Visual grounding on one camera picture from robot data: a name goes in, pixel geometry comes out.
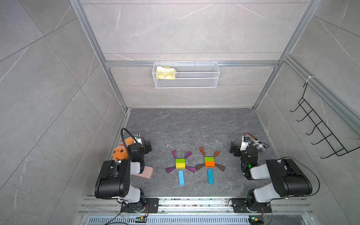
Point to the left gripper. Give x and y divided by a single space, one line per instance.
144 147

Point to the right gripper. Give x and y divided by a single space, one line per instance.
237 149

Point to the dark brown wedge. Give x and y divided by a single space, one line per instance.
220 167

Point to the purple wedge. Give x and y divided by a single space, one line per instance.
188 154
174 153
170 169
192 169

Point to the green block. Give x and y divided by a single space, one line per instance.
180 161
209 159

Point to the orange block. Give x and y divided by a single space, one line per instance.
209 164

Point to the orange red wedge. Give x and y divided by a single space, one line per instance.
202 151

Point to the teal blue block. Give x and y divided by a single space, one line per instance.
210 176

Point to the light blue long block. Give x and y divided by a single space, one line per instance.
181 178

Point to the yellow block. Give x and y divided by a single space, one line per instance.
180 166

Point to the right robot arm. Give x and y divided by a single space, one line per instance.
287 179

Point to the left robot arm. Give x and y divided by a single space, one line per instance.
114 178

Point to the pink rounded case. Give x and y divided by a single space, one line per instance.
147 172

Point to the plaid patterned pouch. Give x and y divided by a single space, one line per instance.
260 146

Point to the orange plush fish toy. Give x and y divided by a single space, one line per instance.
120 153

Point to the yellow cloth in basket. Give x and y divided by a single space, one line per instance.
165 73

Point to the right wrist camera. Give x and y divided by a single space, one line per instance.
246 141

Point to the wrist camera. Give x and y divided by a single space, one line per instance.
138 139
246 141

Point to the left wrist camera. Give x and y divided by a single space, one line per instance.
138 139

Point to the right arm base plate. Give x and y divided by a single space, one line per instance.
240 205

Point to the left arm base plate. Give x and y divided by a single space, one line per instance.
149 205

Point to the white wire mesh basket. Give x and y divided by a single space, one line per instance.
189 75

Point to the metal front rail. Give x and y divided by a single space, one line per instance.
194 210

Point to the black wire hook rack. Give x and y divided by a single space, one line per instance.
321 127

